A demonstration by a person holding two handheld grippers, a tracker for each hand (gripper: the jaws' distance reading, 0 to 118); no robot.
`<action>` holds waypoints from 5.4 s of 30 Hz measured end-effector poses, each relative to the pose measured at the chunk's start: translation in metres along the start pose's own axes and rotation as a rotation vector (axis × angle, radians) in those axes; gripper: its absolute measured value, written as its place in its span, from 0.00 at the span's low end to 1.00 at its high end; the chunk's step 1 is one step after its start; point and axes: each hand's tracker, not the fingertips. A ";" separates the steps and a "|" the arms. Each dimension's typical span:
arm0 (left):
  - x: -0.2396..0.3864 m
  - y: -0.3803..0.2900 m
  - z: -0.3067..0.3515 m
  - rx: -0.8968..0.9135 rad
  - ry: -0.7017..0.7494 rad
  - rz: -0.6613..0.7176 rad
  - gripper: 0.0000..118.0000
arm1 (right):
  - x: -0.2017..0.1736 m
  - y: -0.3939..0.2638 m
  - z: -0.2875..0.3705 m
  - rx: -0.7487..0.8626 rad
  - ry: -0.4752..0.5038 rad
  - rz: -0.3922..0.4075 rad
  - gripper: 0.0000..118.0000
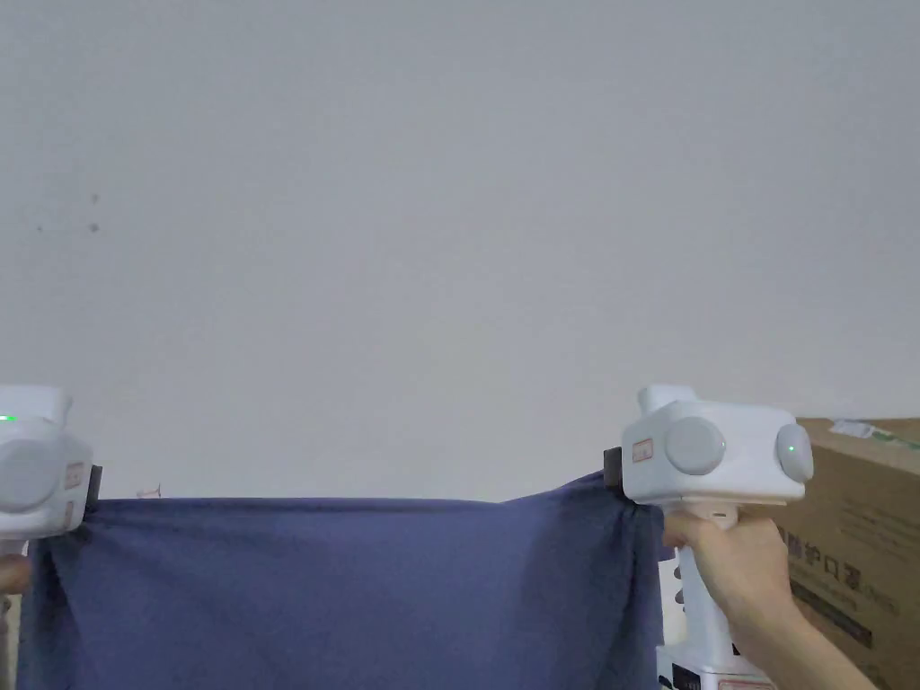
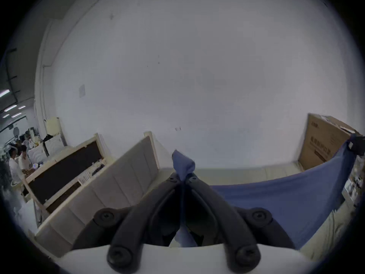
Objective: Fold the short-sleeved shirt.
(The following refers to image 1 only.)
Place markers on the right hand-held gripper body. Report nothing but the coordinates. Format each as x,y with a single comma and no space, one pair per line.
747,460

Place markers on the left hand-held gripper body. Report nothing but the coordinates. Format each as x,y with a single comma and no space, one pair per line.
32,467

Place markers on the dark blue shirt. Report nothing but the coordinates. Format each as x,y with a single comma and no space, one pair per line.
345,596

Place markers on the person's right forearm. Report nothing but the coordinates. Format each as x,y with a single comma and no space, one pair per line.
812,661

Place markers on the person's left hand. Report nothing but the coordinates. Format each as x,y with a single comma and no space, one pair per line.
13,573

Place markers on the person's right hand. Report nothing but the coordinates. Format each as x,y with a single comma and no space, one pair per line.
755,575

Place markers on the brown cardboard carton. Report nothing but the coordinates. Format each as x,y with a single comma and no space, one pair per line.
862,546

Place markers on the white plastic device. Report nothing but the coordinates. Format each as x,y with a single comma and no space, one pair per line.
701,672

